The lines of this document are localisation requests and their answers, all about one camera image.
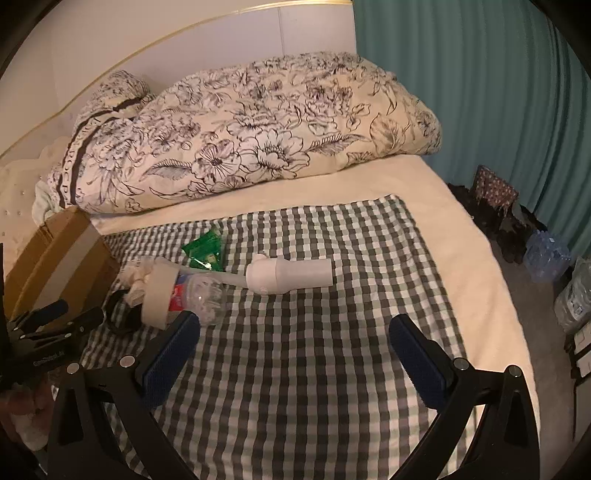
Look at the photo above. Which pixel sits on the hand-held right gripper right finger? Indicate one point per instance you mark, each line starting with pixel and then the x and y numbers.
pixel 415 364

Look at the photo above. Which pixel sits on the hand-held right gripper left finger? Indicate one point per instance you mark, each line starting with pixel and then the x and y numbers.
pixel 171 360

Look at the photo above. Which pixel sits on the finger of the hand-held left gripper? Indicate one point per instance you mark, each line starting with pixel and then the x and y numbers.
pixel 85 318
pixel 46 311

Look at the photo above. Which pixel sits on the brown cardboard box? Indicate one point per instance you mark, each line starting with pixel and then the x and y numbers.
pixel 60 258

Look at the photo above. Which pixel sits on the white tissue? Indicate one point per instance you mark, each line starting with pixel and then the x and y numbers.
pixel 136 284

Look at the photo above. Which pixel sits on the beige tape roll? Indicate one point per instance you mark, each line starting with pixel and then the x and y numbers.
pixel 159 295

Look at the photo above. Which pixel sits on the crushed plastic bottle red label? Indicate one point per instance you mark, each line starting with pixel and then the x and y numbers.
pixel 203 300

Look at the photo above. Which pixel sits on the white handheld device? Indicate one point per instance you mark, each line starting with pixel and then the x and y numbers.
pixel 295 277

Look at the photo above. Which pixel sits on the person's left hand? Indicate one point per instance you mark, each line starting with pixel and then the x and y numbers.
pixel 23 404

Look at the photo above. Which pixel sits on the light green cloth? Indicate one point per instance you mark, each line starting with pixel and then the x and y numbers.
pixel 44 201

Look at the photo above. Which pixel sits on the green checked cloth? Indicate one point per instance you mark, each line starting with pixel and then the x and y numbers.
pixel 300 369

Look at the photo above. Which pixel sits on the cream tufted headboard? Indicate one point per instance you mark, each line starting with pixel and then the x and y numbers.
pixel 18 198

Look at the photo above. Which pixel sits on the green foil packet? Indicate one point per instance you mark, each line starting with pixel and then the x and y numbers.
pixel 203 247

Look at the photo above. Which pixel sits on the pile of dark shoes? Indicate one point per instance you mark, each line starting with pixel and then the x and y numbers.
pixel 512 244

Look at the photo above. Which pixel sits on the white radiator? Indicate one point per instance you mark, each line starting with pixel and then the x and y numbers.
pixel 582 350

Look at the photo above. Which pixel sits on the pack of water bottles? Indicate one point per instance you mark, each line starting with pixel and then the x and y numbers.
pixel 547 256

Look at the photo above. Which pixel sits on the large clear water bottle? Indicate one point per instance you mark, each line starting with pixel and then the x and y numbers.
pixel 575 300

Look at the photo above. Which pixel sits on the patterned bag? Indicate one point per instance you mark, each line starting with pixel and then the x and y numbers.
pixel 496 191

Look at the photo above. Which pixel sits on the floral pillow with dark stripes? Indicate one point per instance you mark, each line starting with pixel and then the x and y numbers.
pixel 99 99

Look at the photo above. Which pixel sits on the floral quilt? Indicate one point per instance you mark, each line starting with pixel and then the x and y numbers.
pixel 277 129

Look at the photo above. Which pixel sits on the teal curtain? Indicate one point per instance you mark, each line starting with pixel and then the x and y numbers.
pixel 461 92

